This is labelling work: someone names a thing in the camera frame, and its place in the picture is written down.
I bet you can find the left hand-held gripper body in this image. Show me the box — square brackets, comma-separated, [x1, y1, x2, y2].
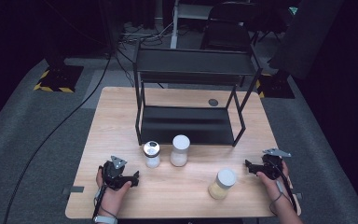
[102, 155, 131, 191]

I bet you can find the person's left hand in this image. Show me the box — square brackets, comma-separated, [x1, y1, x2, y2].
[95, 166, 133, 217]

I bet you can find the hand-held gripper black cable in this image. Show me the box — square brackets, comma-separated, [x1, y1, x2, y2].
[273, 167, 298, 216]
[91, 185, 108, 220]

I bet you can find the white-lidded jar of yellow powder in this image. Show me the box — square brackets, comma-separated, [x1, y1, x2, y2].
[207, 168, 238, 201]

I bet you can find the tangle of floor cables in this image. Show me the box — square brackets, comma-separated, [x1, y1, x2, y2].
[117, 21, 173, 48]

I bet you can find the left hand-held gripper black cable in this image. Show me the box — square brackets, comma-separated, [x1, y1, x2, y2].
[91, 185, 108, 220]

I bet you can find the right hand-held gripper black cable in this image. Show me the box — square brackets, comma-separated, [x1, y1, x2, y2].
[273, 167, 298, 216]

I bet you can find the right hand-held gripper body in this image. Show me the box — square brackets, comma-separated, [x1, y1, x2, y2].
[259, 147, 292, 181]

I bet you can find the dark grey panel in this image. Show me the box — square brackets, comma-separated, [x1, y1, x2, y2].
[268, 0, 344, 80]

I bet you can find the black-yellow striped stand base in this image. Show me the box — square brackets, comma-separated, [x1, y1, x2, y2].
[33, 64, 85, 93]
[255, 73, 296, 100]

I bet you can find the long black floor cable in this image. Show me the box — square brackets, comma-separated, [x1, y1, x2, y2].
[2, 52, 113, 224]

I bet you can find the black stand pole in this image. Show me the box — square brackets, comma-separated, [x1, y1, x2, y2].
[101, 0, 119, 57]

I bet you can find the white-lidded jar of white powder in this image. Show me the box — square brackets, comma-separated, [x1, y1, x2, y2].
[170, 133, 191, 168]

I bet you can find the glass jar with silver lid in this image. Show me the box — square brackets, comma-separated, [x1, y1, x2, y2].
[143, 140, 161, 169]

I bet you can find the white wristband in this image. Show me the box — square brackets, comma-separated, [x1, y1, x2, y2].
[92, 215, 118, 224]

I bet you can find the person's right hand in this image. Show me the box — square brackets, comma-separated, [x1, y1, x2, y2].
[256, 161, 290, 204]

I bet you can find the black metal two-tier rack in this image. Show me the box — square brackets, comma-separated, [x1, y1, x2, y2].
[132, 38, 264, 147]

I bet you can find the black chair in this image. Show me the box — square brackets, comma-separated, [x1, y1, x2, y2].
[200, 1, 260, 52]

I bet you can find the white desk leg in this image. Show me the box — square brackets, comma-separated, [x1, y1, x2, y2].
[170, 0, 213, 49]

